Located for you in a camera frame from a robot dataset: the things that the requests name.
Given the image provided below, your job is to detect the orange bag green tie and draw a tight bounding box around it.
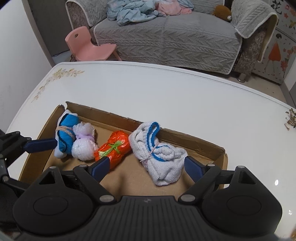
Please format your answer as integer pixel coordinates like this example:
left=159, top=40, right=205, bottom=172
left=94, top=131, right=132, bottom=170

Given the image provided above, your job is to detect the pink plastic child chair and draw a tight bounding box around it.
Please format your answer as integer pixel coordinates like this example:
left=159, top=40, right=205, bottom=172
left=65, top=26, right=122, bottom=61

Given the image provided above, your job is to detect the pink garment on sofa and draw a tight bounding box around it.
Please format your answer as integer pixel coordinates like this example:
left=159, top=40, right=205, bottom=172
left=155, top=1, right=192, bottom=16

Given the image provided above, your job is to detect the white towel blue trim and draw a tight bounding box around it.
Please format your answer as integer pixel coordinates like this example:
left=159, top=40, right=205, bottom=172
left=128, top=121, right=188, bottom=186

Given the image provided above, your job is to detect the brown plush toy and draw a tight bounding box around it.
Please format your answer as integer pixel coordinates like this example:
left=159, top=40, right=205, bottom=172
left=212, top=5, right=232, bottom=22

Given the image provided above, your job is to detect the blue white sock bundle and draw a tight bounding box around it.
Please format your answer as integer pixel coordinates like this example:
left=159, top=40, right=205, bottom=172
left=54, top=110, right=80, bottom=159

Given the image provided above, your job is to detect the seed shells pile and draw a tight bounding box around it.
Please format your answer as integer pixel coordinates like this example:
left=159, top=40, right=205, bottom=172
left=285, top=108, right=296, bottom=131

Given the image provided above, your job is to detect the light blue blanket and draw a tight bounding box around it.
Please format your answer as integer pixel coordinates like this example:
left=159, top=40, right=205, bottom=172
left=107, top=0, right=194, bottom=26

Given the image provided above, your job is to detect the white bubble wrap purple tie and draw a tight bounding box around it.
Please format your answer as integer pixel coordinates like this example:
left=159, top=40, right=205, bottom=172
left=71, top=122, right=98, bottom=161

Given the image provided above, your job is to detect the grey quilted sofa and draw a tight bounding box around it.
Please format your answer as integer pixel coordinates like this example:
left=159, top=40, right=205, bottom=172
left=65, top=1, right=278, bottom=75

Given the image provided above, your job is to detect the shallow cardboard box tray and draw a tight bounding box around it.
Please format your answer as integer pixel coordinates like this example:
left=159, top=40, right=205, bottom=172
left=19, top=102, right=228, bottom=199

